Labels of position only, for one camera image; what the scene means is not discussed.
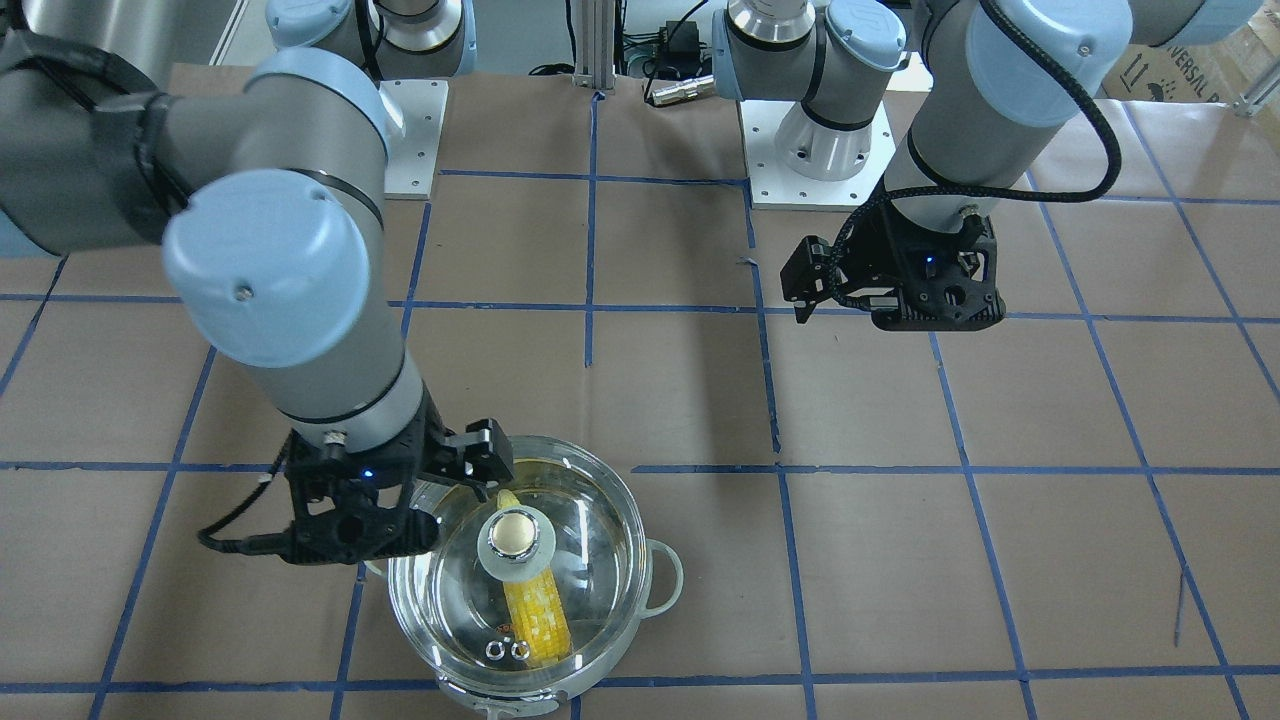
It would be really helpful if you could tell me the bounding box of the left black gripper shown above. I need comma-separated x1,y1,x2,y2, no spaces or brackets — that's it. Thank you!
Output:
780,195,996,325

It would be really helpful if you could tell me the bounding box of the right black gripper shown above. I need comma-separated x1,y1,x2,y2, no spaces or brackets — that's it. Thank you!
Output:
285,400,515,520

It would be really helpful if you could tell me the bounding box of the glass pot lid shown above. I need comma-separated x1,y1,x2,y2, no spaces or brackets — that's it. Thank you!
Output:
388,436,646,701

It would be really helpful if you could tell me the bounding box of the yellow corn cob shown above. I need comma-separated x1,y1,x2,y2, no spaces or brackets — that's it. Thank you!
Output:
489,489,571,667

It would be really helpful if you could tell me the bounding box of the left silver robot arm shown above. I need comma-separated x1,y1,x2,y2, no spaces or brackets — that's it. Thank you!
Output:
712,1,1260,332

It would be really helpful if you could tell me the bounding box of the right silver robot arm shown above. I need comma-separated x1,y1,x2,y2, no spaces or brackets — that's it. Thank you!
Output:
3,1,512,520

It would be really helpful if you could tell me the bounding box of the pale green cooking pot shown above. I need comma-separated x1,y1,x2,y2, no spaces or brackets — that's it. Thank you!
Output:
365,436,685,720

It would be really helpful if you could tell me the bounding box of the cardboard box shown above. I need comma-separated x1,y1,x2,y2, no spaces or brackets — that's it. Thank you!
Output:
1102,15,1279,104

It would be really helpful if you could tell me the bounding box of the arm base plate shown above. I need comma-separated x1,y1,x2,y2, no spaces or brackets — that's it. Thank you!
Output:
739,100,895,211

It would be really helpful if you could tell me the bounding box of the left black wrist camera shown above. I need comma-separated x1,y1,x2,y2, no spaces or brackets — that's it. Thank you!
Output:
870,209,1006,332

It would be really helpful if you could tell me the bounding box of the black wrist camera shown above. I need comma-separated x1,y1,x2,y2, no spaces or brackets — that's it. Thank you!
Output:
275,445,439,565
870,209,1006,332

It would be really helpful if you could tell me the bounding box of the aluminium frame post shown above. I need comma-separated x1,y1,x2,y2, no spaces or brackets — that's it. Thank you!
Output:
570,0,621,95

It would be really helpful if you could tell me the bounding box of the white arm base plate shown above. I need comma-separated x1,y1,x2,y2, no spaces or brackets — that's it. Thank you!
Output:
380,79,449,201

